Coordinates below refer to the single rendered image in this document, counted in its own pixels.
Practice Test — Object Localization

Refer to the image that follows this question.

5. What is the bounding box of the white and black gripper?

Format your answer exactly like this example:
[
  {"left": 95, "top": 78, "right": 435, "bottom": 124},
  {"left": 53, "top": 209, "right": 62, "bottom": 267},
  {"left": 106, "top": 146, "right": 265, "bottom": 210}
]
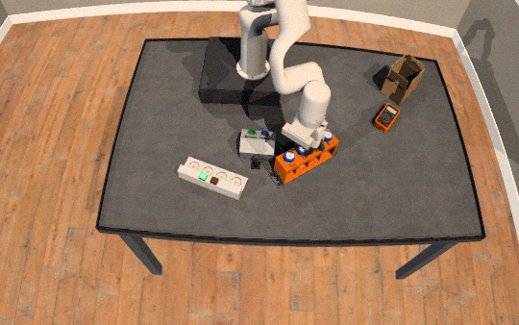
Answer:
[{"left": 292, "top": 113, "right": 326, "bottom": 157}]

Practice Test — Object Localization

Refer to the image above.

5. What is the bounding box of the orange multimeter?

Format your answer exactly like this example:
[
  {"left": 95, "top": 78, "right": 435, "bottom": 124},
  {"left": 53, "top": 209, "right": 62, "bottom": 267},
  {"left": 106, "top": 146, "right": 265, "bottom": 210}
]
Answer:
[{"left": 373, "top": 103, "right": 400, "bottom": 134}]

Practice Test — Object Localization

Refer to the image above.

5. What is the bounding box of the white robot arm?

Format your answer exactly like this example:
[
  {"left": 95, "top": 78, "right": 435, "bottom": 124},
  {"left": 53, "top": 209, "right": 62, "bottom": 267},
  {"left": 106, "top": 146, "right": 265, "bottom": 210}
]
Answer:
[{"left": 236, "top": 0, "right": 331, "bottom": 150}]

